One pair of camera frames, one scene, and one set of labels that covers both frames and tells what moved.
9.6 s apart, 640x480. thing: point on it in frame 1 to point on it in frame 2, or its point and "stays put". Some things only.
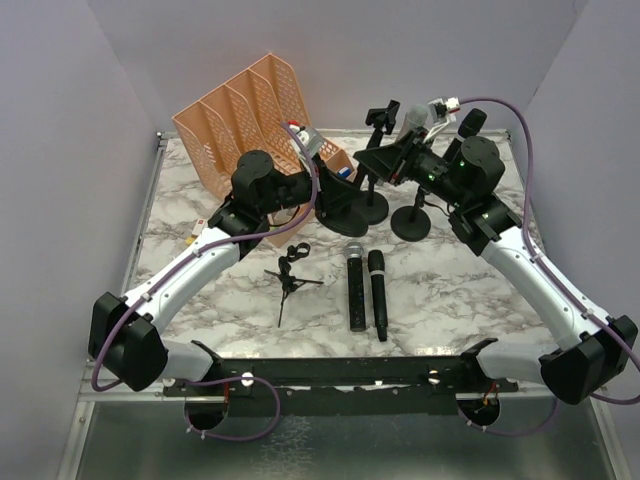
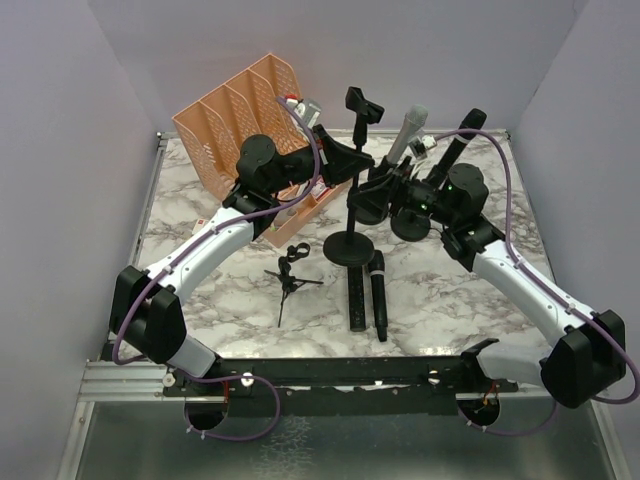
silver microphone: [416, 117] stays put
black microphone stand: [355, 220] to [354, 247]
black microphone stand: [410, 223] stays put
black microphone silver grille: [356, 287] stays put
